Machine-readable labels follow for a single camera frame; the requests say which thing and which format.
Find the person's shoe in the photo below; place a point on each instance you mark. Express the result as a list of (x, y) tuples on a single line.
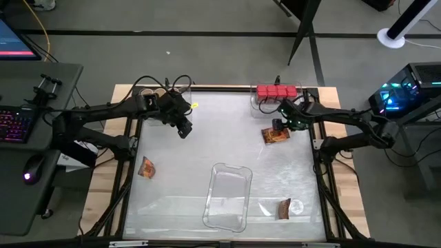
[(43, 4)]

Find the black desktop computer with lights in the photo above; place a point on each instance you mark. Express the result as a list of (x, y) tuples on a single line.
[(423, 75)]

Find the wooden table with black frame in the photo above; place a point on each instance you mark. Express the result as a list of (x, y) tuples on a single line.
[(103, 182)]

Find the clear plastic bin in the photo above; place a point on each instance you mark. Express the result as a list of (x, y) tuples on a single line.
[(256, 110), (227, 196), (149, 118)]

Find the white paper sheet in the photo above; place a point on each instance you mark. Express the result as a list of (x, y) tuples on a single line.
[(74, 162)]

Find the white tower fan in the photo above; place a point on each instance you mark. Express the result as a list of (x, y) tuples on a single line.
[(391, 38)]

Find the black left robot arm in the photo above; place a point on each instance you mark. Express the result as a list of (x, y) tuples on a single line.
[(103, 110)]

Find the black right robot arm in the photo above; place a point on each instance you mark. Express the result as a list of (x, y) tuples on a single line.
[(344, 115)]

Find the computer monitor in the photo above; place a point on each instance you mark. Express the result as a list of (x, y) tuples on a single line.
[(13, 41)]

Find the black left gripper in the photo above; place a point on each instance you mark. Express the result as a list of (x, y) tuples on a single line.
[(175, 108)]

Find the taco mix seasoning packet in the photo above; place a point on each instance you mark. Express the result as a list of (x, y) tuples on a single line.
[(275, 137), (147, 168), (284, 209)]

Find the black equipment case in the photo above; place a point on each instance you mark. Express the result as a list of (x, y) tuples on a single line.
[(379, 3)]

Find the black clamp stand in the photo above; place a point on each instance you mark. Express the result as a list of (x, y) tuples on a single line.
[(43, 91)]

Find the silver frame bracket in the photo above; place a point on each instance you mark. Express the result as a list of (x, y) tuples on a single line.
[(317, 144)]

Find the dark grey desk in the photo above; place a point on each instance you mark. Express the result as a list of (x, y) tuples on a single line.
[(20, 82)]

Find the backlit keyboard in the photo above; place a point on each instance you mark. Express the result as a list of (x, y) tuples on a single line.
[(13, 124)]

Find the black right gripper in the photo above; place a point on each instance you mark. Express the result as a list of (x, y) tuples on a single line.
[(293, 115)]

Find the black curved frame bracket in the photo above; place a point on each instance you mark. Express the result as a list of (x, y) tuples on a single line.
[(277, 81)]

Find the black computer mouse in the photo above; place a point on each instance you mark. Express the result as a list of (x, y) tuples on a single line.
[(32, 168)]

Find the black box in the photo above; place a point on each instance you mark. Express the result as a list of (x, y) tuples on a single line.
[(74, 151)]

